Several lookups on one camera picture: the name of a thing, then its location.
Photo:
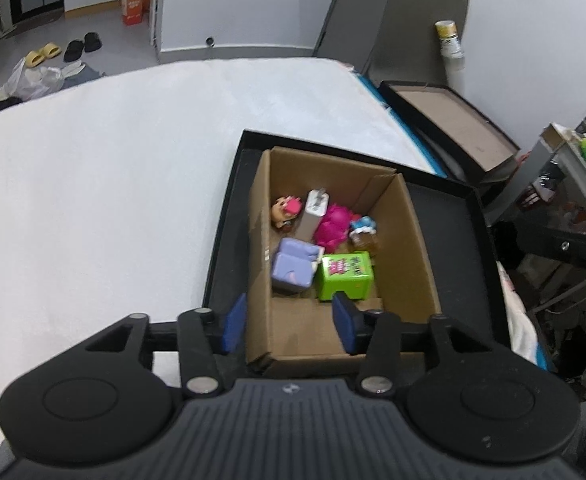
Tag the grey upright panel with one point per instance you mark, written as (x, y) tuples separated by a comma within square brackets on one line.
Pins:
[(390, 40)]

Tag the black side table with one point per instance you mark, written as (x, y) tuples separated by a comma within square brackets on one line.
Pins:
[(469, 143)]

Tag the orange cardboard box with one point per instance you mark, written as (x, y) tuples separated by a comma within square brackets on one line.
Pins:
[(133, 11)]

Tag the white USB wall charger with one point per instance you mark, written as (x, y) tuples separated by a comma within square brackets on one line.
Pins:
[(315, 208)]

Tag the green cube toy box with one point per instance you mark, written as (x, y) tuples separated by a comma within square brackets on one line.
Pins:
[(350, 273)]

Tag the black slippers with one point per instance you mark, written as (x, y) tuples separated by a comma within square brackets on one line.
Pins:
[(76, 48)]

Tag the magenta bear toy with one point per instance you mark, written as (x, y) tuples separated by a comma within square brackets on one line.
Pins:
[(333, 228)]

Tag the yellow slippers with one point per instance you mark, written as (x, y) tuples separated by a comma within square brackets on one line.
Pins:
[(45, 53)]

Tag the white plastic bag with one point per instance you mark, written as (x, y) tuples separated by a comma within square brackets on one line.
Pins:
[(29, 84)]

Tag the yellow capped spray bottle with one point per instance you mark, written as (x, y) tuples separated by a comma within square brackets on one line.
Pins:
[(452, 53)]

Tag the black shallow tray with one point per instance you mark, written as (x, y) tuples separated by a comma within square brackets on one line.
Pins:
[(452, 223)]

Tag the purple block figure toy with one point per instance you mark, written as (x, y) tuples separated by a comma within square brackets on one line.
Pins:
[(294, 265)]

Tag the brown cardboard box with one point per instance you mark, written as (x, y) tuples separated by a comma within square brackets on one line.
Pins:
[(291, 334)]

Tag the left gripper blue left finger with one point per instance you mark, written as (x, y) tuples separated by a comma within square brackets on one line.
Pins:
[(203, 334)]

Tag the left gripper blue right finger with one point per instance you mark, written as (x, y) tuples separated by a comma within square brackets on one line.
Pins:
[(375, 335)]

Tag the brown-haired girl figurine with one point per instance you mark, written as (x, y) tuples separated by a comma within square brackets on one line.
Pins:
[(284, 212)]

